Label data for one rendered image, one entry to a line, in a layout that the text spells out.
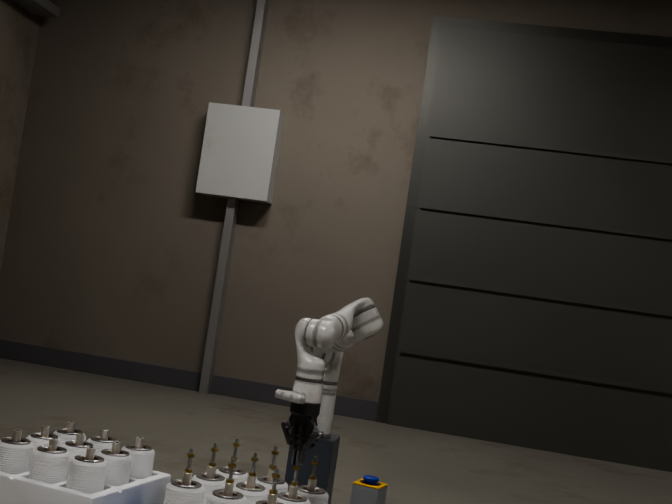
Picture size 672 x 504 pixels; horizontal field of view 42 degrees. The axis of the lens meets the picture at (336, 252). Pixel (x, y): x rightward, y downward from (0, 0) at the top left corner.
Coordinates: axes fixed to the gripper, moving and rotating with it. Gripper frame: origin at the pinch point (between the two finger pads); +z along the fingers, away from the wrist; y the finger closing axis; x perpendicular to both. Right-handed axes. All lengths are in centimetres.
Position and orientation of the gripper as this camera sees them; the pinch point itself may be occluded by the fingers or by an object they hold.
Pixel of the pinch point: (297, 457)
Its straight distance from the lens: 225.6
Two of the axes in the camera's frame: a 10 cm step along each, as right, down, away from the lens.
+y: -7.5, -0.8, 6.6
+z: -1.4, 9.9, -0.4
